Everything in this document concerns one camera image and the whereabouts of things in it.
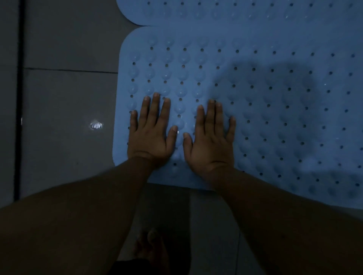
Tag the person's left hand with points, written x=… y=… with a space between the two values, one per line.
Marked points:
x=150 y=141

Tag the person's right hand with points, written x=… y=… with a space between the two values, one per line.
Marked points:
x=211 y=150

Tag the blue bath mat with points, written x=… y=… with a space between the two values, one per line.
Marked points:
x=227 y=11
x=269 y=113

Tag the person's right forearm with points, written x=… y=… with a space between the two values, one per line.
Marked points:
x=297 y=226

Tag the person's left forearm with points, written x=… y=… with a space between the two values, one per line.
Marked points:
x=62 y=226

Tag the person's left foot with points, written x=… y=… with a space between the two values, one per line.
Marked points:
x=151 y=249

